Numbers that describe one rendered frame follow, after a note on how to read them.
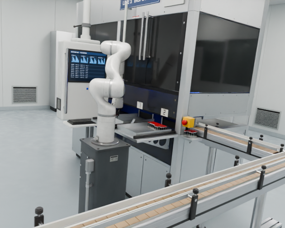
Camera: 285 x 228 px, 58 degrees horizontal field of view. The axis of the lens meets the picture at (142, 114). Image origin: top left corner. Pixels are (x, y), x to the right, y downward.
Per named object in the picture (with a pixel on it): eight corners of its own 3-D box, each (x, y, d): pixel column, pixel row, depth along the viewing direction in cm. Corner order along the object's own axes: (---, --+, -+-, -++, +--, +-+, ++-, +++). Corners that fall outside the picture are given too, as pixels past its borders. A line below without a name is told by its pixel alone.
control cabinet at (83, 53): (100, 114, 292) (103, 42, 277) (108, 117, 276) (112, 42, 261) (54, 116, 262) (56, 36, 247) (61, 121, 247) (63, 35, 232)
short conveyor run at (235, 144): (187, 138, 208) (189, 119, 205) (199, 136, 217) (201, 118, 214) (271, 169, 155) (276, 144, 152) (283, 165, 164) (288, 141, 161)
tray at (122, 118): (137, 116, 257) (137, 113, 256) (154, 122, 237) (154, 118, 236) (107, 118, 236) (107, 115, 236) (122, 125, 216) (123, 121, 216)
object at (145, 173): (128, 146, 438) (131, 95, 421) (235, 204, 279) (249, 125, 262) (71, 155, 377) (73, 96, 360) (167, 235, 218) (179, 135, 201)
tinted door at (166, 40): (145, 85, 234) (151, 16, 222) (179, 91, 201) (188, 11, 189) (145, 85, 233) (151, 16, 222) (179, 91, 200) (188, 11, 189)
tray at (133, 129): (150, 125, 224) (150, 121, 223) (170, 133, 204) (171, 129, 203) (116, 128, 204) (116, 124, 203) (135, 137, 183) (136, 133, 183)
